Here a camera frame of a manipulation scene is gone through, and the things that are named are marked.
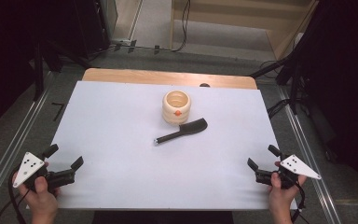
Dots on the metal floor rail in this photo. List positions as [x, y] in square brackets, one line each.
[304, 149]
[15, 140]

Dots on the black metal stand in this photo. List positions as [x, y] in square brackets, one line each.
[38, 71]
[293, 84]

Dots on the person's left hand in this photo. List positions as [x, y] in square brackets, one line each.
[42, 200]

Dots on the cream ringed cup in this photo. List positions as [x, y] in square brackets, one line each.
[171, 116]

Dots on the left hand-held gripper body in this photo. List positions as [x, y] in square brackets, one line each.
[28, 168]

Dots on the wooden shelf frame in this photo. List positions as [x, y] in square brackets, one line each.
[227, 18]

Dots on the wooden table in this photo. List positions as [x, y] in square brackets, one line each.
[167, 77]

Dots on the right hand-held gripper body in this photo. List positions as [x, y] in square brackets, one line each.
[298, 166]

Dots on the person's right hand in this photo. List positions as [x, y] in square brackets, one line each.
[279, 199]

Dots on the white board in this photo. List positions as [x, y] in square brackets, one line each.
[121, 174]

